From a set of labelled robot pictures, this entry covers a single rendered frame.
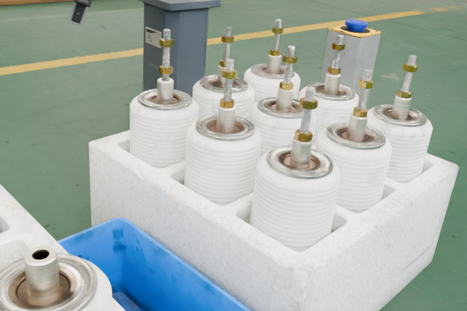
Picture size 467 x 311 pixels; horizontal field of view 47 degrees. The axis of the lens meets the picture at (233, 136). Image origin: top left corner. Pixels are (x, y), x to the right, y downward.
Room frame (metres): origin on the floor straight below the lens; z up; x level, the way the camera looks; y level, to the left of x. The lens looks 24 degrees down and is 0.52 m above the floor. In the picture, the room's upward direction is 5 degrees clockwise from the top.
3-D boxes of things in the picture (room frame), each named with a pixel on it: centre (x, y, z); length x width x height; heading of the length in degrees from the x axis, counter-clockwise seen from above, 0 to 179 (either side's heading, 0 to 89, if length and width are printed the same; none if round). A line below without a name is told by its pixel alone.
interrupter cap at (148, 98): (0.69, 0.10, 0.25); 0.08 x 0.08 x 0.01
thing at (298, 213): (0.54, -0.08, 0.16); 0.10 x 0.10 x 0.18
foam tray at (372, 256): (0.70, -0.07, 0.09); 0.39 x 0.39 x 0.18; 48
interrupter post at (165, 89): (0.69, 0.10, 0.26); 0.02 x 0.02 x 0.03
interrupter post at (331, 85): (0.79, -0.15, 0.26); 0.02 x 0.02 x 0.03
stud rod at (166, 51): (0.69, 0.10, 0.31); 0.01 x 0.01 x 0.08
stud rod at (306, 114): (0.54, -0.08, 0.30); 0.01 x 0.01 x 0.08
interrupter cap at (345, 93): (0.79, -0.15, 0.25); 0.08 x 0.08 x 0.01
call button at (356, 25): (0.97, -0.20, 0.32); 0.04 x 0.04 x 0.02
